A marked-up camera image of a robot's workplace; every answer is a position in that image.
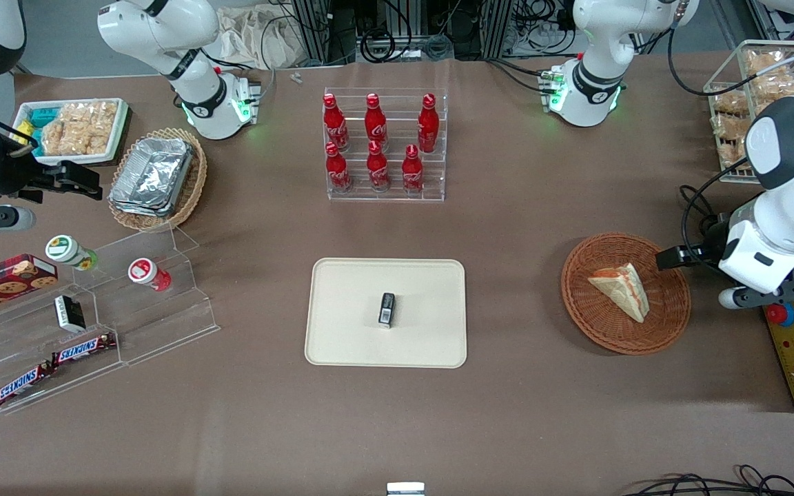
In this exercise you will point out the aluminium frame rack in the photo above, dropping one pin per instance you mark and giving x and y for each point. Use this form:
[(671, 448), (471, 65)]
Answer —
[(314, 27)]

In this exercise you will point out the oval light wicker basket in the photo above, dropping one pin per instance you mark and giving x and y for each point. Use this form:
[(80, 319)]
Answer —
[(190, 193)]

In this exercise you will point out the stack of foil containers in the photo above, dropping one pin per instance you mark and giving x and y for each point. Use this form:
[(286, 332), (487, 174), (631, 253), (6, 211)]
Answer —
[(152, 176)]

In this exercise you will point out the red lid drink bottle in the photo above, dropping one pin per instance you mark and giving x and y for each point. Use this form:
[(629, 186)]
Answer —
[(145, 272)]

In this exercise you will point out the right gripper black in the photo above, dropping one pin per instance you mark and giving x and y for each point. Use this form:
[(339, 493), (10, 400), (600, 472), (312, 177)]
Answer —
[(16, 177)]

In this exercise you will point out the beige plastic tray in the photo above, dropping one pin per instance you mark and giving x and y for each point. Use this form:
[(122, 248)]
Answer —
[(349, 331)]

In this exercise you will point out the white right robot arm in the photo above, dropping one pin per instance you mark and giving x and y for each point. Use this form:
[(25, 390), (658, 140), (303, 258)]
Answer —
[(197, 96)]

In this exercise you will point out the white rectangular snack tray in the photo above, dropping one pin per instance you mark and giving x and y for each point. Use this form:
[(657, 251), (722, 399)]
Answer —
[(120, 114)]

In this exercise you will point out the bag of rice crackers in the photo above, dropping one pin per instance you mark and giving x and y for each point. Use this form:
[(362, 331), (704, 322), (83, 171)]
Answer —
[(80, 129)]

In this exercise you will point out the small black box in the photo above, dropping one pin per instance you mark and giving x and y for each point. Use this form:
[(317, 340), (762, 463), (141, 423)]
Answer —
[(69, 313), (387, 310)]

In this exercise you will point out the clear acrylic bottle rack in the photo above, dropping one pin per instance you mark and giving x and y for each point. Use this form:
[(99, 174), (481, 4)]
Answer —
[(397, 196)]

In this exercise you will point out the teal snack packet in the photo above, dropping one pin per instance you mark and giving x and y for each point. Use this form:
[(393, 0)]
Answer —
[(43, 116)]

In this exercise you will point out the green lid drink bottle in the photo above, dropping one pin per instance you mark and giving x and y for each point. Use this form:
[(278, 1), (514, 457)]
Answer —
[(66, 251)]

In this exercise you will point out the beige cloth bag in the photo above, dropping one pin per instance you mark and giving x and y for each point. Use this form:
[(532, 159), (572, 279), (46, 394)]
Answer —
[(252, 38)]

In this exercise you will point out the red cola bottle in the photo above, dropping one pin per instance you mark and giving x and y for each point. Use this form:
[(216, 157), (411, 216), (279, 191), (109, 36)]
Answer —
[(428, 125), (337, 171), (378, 169), (375, 124), (411, 172), (334, 124)]

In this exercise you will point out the triangular sandwich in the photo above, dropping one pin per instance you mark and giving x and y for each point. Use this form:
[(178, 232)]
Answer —
[(621, 288)]

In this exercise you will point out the clear acrylic stepped shelf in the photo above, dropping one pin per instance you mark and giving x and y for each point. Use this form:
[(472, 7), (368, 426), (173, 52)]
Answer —
[(163, 324)]

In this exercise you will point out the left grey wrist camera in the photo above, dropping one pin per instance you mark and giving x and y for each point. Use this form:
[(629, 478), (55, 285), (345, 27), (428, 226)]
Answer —
[(755, 296)]

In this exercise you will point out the bag of fried snacks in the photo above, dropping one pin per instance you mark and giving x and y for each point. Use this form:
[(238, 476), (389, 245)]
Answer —
[(766, 63), (779, 84), (730, 103), (733, 151), (729, 127)]

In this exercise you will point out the red cookie box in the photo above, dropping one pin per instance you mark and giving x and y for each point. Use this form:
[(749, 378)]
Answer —
[(4, 282)]

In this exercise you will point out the yellow snack packet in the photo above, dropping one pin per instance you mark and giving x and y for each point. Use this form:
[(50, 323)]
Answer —
[(23, 138)]

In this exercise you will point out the round brown wicker basket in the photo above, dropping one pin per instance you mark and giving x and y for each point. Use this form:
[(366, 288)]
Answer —
[(611, 331)]

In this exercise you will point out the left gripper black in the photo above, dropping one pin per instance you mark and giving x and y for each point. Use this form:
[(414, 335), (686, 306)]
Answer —
[(677, 257)]

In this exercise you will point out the snickers chocolate bar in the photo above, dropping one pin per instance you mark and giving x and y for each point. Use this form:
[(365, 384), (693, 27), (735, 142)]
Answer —
[(83, 348), (23, 384)]

